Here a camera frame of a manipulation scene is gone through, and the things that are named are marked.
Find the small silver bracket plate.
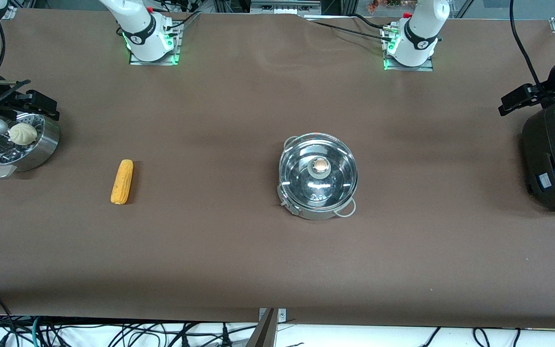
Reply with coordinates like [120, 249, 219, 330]
[258, 307, 288, 323]

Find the dark metal pole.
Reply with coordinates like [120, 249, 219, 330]
[246, 308, 278, 347]

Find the steel steamer pot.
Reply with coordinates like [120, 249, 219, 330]
[0, 111, 60, 179]

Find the brown table cover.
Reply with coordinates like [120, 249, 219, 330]
[0, 7, 555, 328]

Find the colourful background item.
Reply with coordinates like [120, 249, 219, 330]
[367, 0, 406, 13]

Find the steel cooking pot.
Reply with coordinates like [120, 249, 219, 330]
[277, 133, 358, 221]

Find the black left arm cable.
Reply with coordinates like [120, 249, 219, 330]
[509, 0, 549, 93]

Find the silver equipment box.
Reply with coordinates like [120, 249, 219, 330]
[250, 0, 322, 15]

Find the white steamed bun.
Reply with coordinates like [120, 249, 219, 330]
[9, 123, 38, 146]

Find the glass pot lid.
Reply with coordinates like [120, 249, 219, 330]
[280, 133, 358, 209]

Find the black table cable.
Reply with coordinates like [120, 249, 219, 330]
[352, 13, 390, 31]
[306, 18, 394, 44]

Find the black round appliance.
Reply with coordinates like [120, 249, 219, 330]
[522, 104, 555, 214]

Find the yellow corn cob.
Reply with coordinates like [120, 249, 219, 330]
[110, 160, 134, 205]

